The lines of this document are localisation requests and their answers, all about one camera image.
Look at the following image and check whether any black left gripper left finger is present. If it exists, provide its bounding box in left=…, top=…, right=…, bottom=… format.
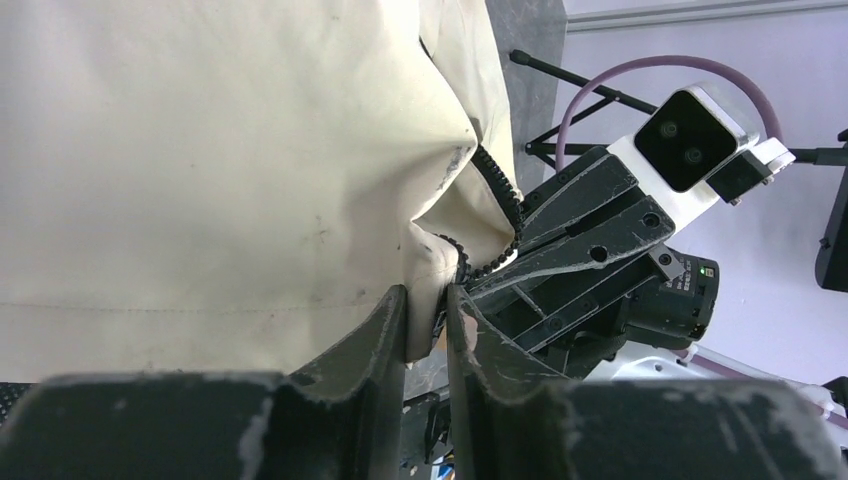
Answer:
left=1, top=285, right=407, bottom=479

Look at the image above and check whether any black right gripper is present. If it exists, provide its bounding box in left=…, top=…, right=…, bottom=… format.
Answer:
left=466, top=146, right=719, bottom=378

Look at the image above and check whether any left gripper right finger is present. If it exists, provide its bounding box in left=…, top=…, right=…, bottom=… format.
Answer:
left=446, top=286, right=845, bottom=479

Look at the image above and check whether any cream zip-up jacket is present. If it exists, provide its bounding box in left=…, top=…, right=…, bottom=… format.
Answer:
left=1, top=1, right=517, bottom=382

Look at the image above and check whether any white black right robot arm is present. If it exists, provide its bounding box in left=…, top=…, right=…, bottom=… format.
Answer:
left=448, top=137, right=766, bottom=381

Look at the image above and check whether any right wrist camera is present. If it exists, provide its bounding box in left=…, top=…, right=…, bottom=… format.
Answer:
left=607, top=83, right=796, bottom=232

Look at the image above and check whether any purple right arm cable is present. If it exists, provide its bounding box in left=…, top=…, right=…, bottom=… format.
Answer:
left=555, top=55, right=784, bottom=174

